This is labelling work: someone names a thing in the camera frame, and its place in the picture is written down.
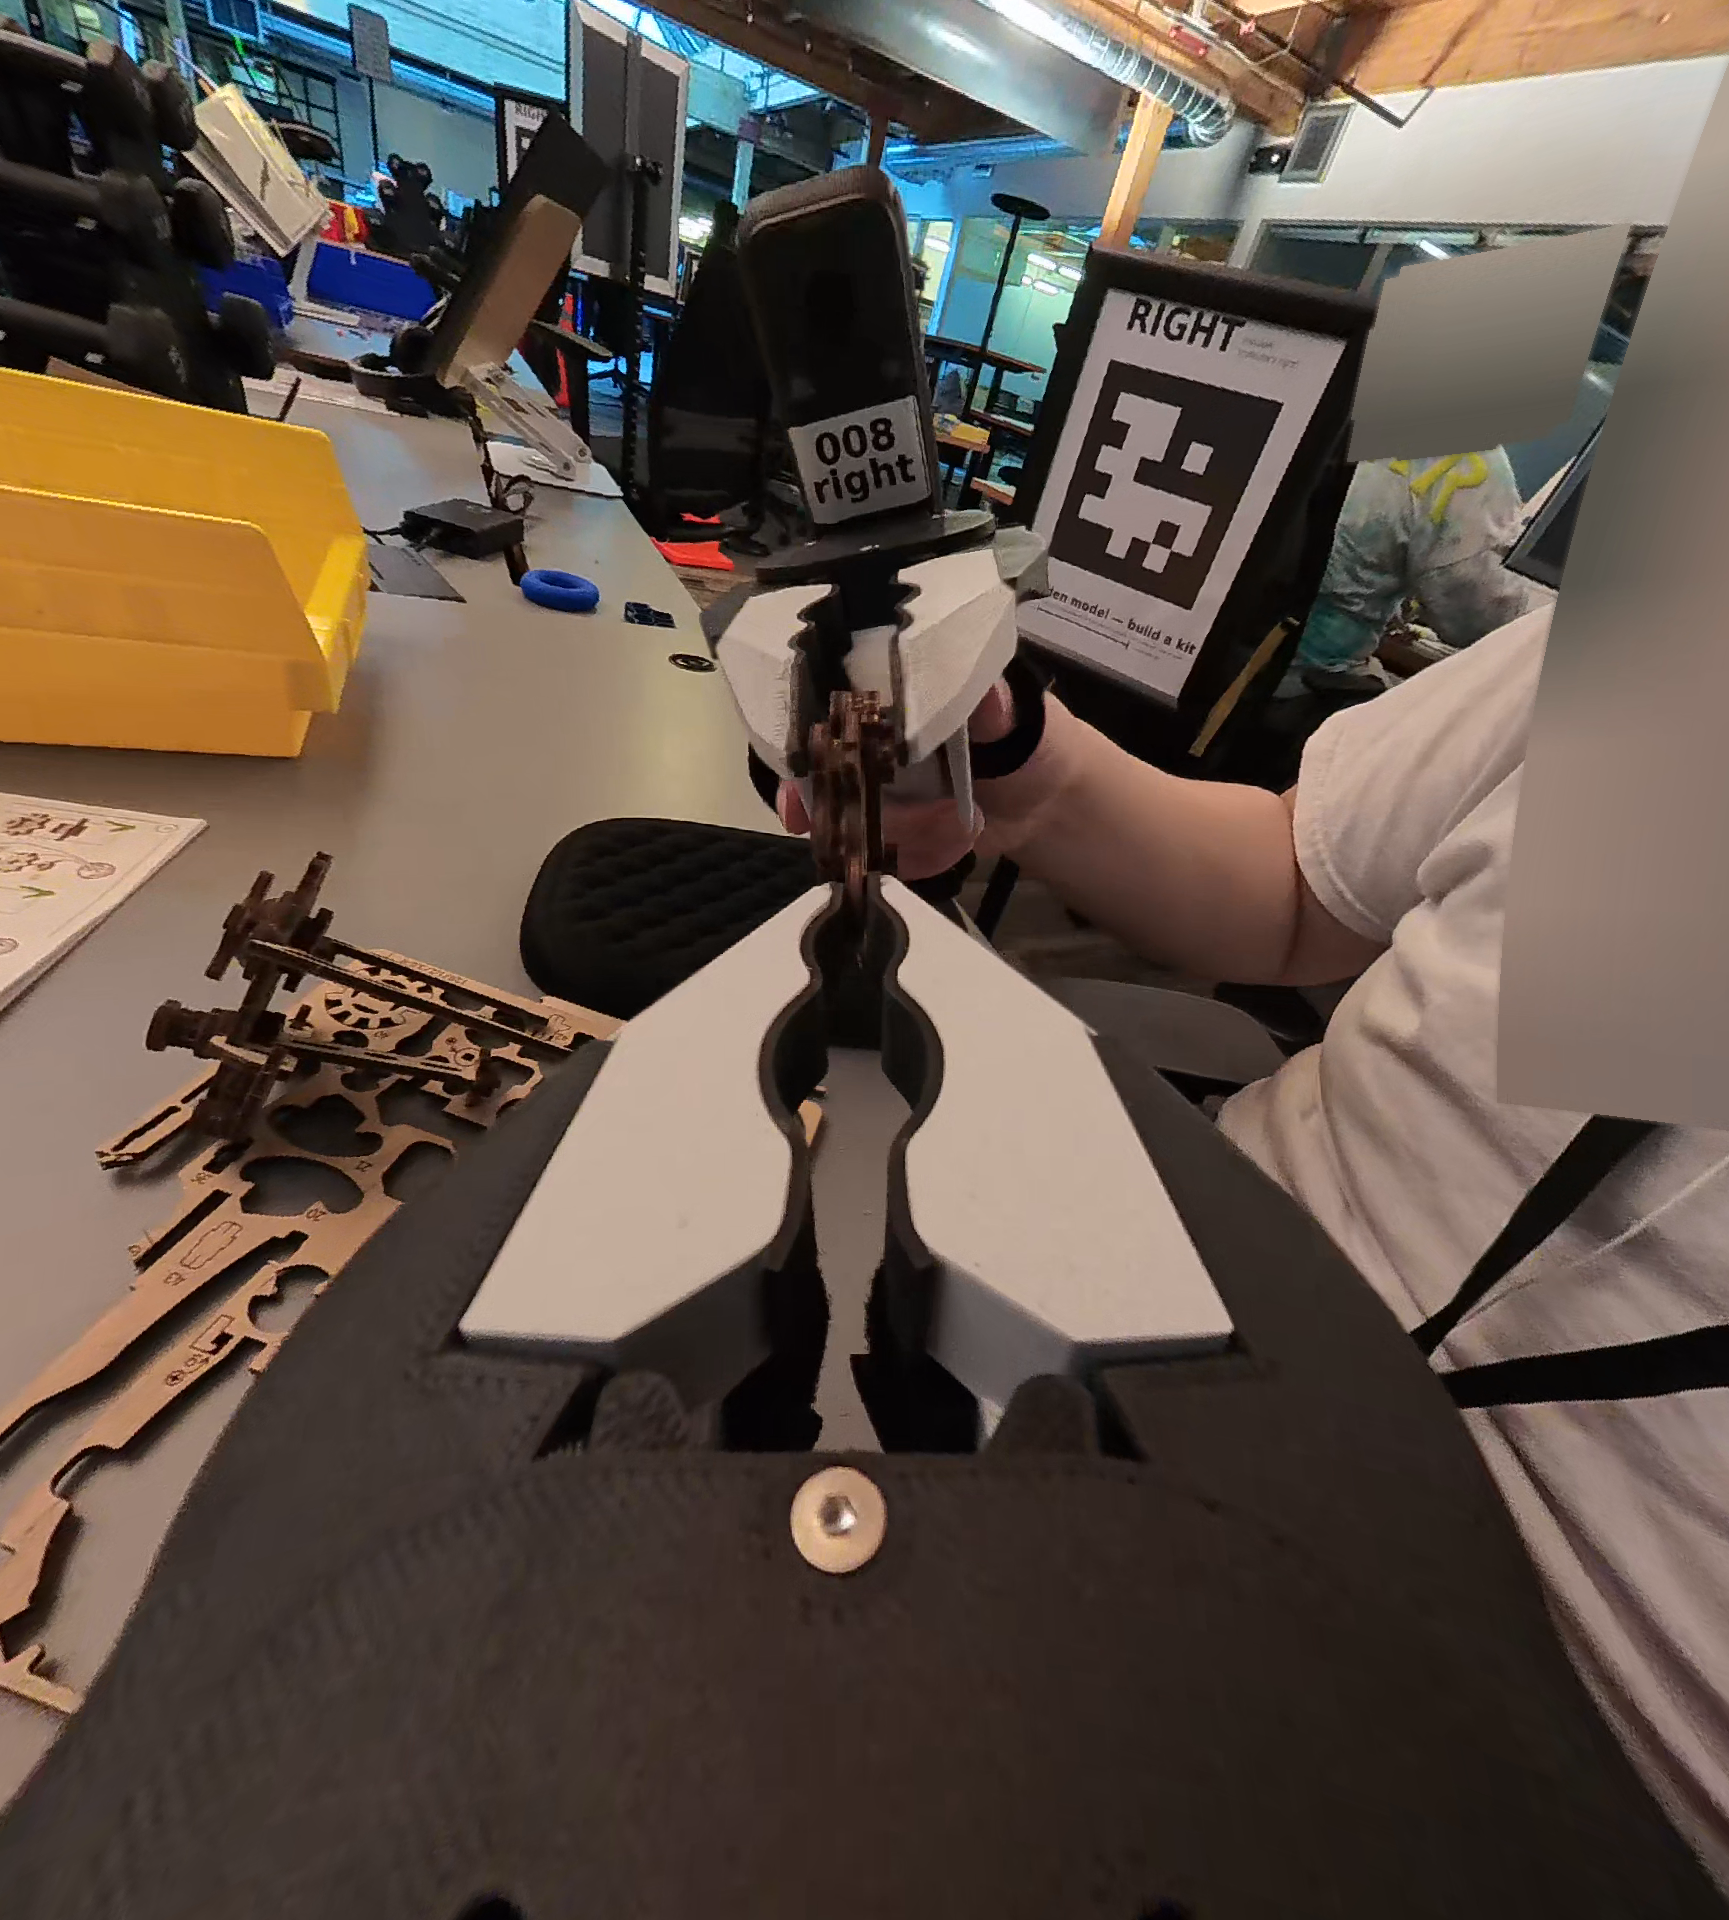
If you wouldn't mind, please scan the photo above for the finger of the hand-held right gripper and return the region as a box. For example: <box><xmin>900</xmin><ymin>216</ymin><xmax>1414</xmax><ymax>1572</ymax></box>
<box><xmin>887</xmin><ymin>548</ymin><xmax>1026</xmax><ymax>764</ymax></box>
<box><xmin>710</xmin><ymin>582</ymin><xmax>843</xmax><ymax>781</ymax></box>

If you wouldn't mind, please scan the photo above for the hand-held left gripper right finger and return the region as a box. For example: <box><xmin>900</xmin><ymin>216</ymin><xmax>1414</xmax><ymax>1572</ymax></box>
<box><xmin>876</xmin><ymin>873</ymin><xmax>1238</xmax><ymax>1369</ymax></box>

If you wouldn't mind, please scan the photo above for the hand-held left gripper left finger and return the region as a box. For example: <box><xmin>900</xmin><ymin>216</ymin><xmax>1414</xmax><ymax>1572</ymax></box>
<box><xmin>455</xmin><ymin>883</ymin><xmax>849</xmax><ymax>1362</ymax></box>

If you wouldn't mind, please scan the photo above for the wooden gear mechanism model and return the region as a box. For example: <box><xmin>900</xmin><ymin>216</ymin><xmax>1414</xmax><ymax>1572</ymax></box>
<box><xmin>804</xmin><ymin>686</ymin><xmax>906</xmax><ymax>961</ymax></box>

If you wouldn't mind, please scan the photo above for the wooden frame with axle shafts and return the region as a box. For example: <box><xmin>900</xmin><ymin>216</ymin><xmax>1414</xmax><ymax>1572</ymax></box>
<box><xmin>144</xmin><ymin>851</ymin><xmax>572</xmax><ymax>1142</ymax></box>

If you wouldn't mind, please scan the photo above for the person's right forearm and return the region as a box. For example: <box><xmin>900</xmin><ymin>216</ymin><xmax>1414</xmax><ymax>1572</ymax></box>
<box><xmin>1075</xmin><ymin>719</ymin><xmax>1353</xmax><ymax>992</ymax></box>

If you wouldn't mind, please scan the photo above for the person's right hand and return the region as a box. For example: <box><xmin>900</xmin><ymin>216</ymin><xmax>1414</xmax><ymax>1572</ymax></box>
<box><xmin>779</xmin><ymin>701</ymin><xmax>1106</xmax><ymax>883</ymax></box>

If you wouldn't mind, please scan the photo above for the black office chair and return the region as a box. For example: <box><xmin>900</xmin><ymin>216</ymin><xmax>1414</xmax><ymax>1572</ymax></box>
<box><xmin>646</xmin><ymin>224</ymin><xmax>806</xmax><ymax>542</ymax></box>

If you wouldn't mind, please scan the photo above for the black floor lamp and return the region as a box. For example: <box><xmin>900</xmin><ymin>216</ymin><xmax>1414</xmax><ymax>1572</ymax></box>
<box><xmin>987</xmin><ymin>191</ymin><xmax>1049</xmax><ymax>377</ymax></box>

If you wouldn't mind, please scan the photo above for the black textured wrist rest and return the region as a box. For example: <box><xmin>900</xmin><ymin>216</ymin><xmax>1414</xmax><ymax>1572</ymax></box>
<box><xmin>518</xmin><ymin>816</ymin><xmax>824</xmax><ymax>1021</ymax></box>

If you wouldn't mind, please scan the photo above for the grey panel on stand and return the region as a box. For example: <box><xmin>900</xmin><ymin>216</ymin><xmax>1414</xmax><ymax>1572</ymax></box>
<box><xmin>568</xmin><ymin>0</ymin><xmax>689</xmax><ymax>288</ymax></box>

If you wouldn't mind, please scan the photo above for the small black box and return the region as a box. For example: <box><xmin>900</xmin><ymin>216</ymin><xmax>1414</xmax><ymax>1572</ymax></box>
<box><xmin>402</xmin><ymin>501</ymin><xmax>528</xmax><ymax>560</ymax></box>

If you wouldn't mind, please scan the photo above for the blue plastic bin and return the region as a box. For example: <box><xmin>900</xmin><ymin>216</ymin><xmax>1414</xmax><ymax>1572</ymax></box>
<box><xmin>203</xmin><ymin>240</ymin><xmax>433</xmax><ymax>323</ymax></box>

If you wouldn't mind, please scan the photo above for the yellow plastic bin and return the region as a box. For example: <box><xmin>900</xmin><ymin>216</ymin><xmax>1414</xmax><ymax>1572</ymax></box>
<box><xmin>0</xmin><ymin>348</ymin><xmax>370</xmax><ymax>759</ymax></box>

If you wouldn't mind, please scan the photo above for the rack of dark equipment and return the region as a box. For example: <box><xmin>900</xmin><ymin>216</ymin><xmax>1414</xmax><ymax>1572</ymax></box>
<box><xmin>0</xmin><ymin>0</ymin><xmax>279</xmax><ymax>414</ymax></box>

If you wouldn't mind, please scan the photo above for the round metal duct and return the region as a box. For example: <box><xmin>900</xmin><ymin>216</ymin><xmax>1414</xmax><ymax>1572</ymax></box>
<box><xmin>1088</xmin><ymin>21</ymin><xmax>1241</xmax><ymax>152</ymax></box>

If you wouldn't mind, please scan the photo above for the black strap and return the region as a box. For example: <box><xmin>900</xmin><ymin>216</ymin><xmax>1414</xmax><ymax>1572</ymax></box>
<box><xmin>1410</xmin><ymin>1115</ymin><xmax>1729</xmax><ymax>1412</ymax></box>

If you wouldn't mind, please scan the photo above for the wooden sheet frame offcut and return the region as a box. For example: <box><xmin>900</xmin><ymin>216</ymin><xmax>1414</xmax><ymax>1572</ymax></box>
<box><xmin>0</xmin><ymin>943</ymin><xmax>626</xmax><ymax>1715</ymax></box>

